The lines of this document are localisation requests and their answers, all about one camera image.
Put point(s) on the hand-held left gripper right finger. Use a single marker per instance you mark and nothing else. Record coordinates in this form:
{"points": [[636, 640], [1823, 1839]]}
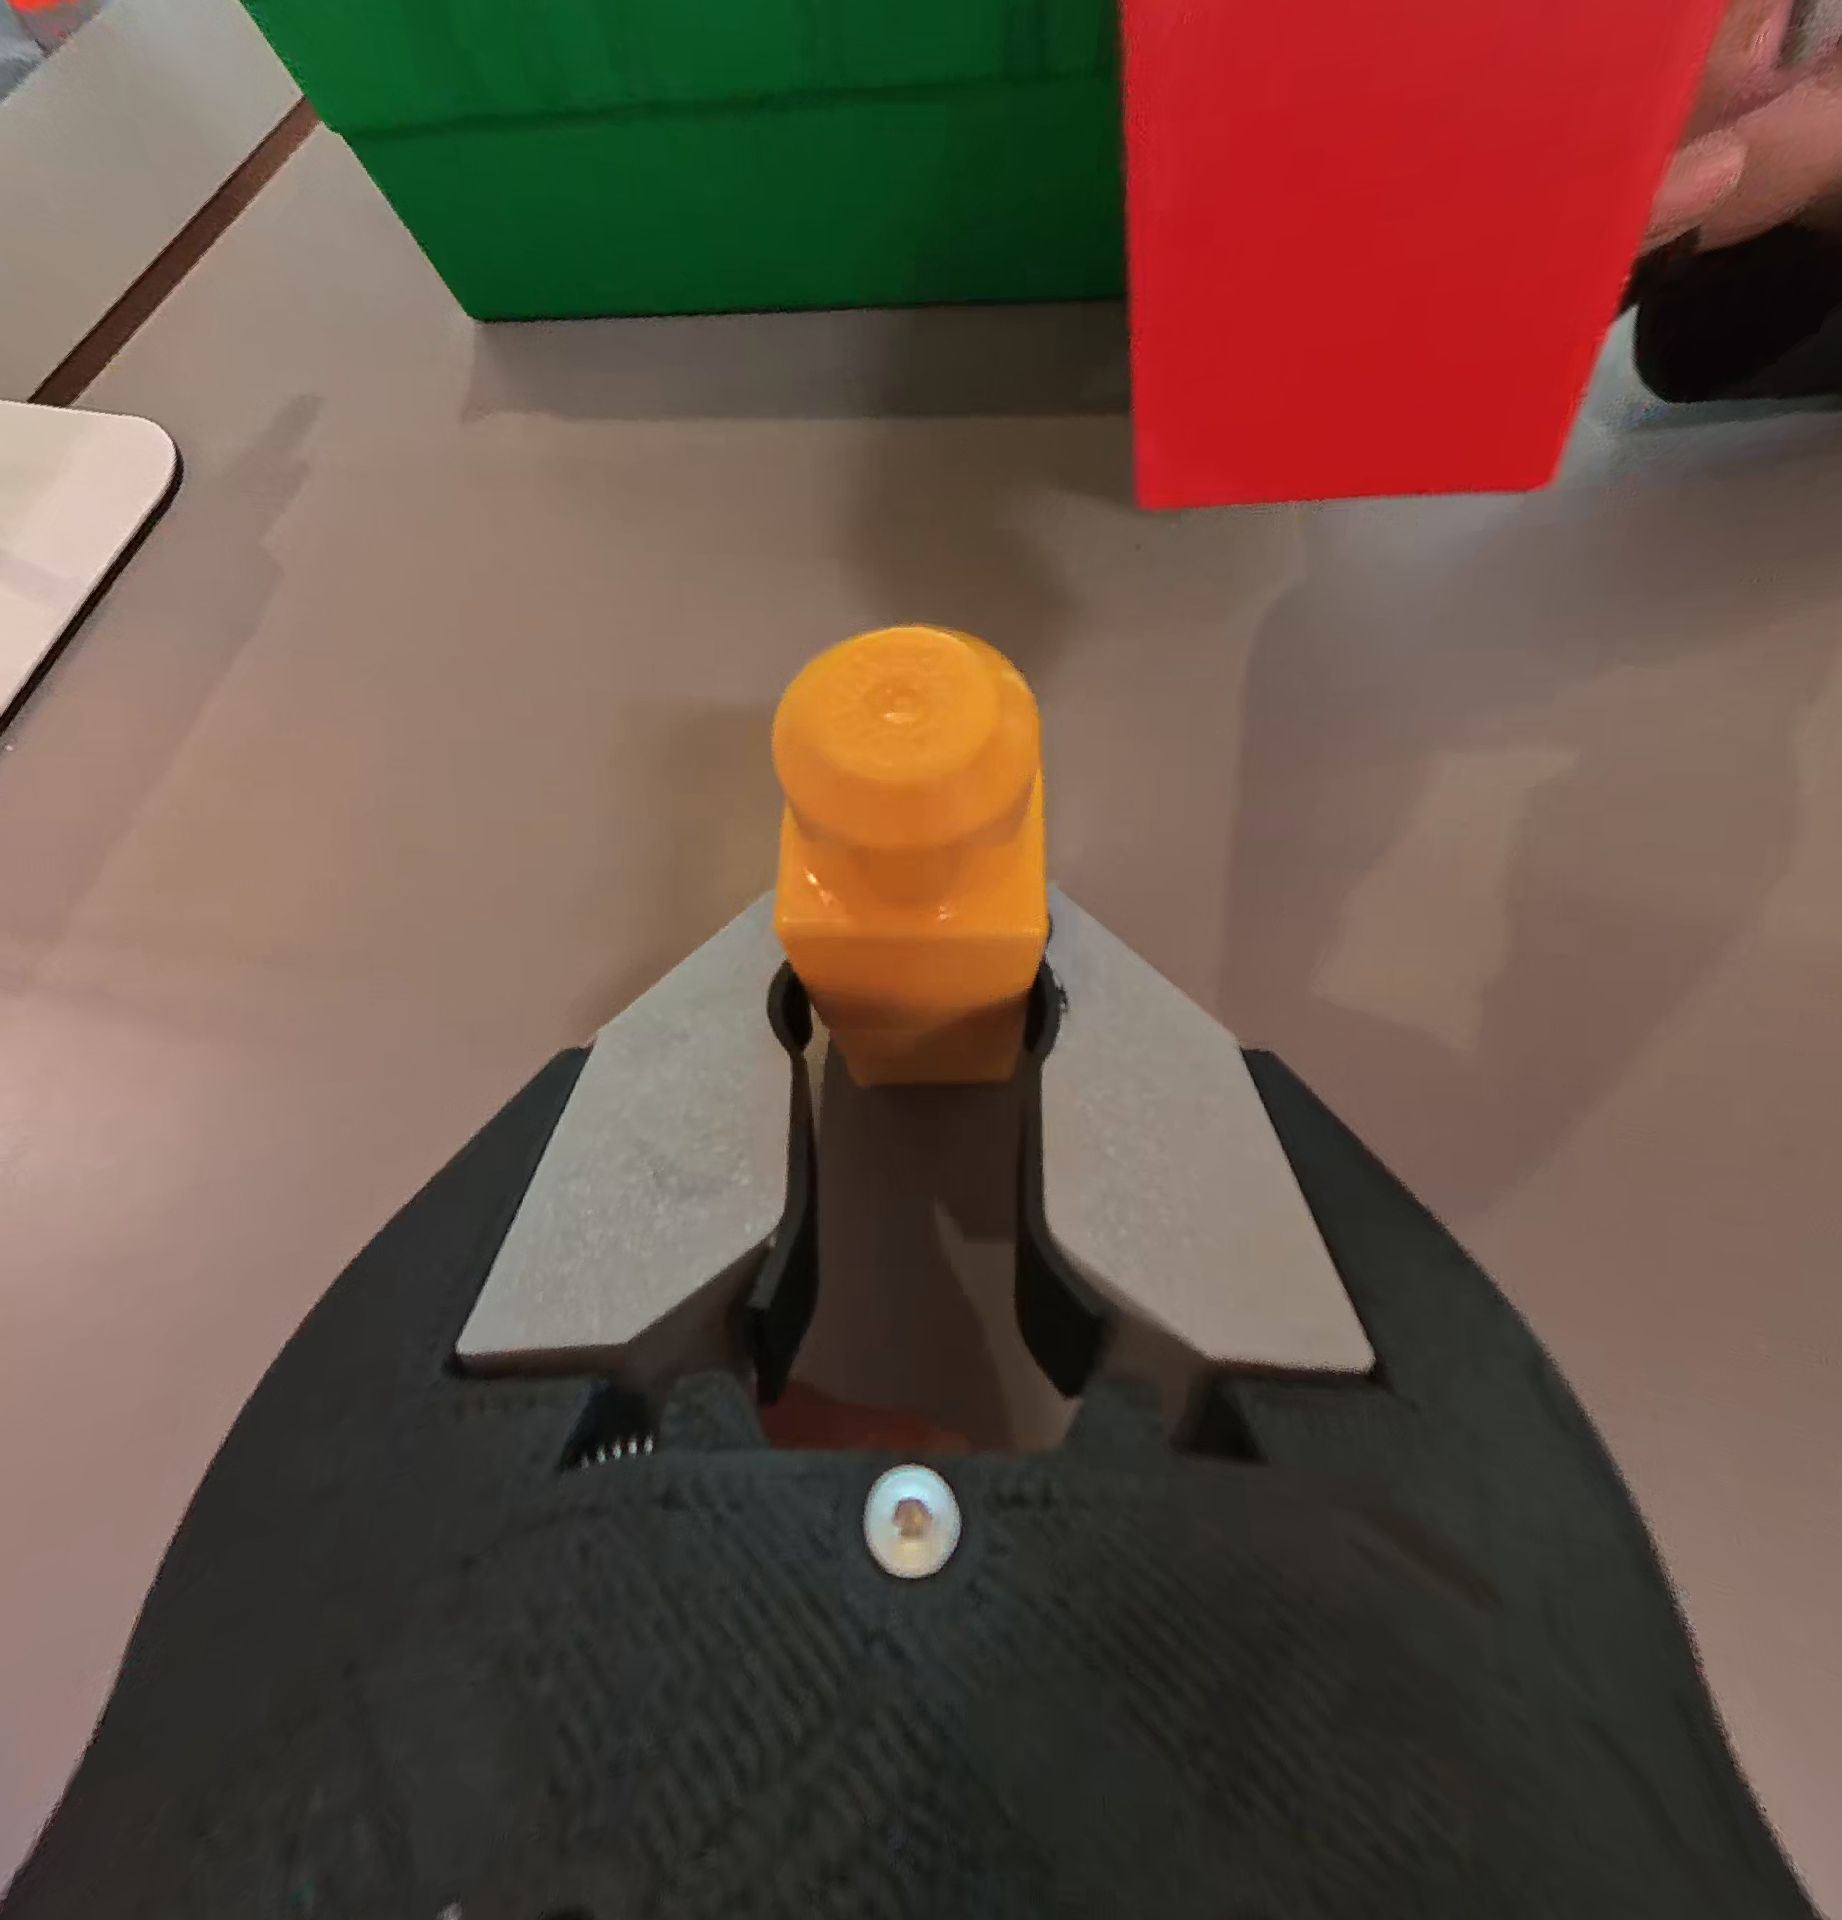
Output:
{"points": [[1196, 1198]]}

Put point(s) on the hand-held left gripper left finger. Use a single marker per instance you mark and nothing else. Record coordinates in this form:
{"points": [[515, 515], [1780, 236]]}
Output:
{"points": [[636, 1198]]}

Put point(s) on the red mega block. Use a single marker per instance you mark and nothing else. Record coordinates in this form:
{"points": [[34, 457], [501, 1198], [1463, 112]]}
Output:
{"points": [[1401, 237]]}

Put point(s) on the person's right hand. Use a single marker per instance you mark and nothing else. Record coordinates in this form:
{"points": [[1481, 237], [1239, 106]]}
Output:
{"points": [[1790, 133]]}

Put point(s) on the wooden document stand white base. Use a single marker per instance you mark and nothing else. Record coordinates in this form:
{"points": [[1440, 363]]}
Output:
{"points": [[34, 541]]}

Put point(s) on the green plastic bin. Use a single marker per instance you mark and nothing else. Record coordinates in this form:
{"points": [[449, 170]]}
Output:
{"points": [[714, 178]]}

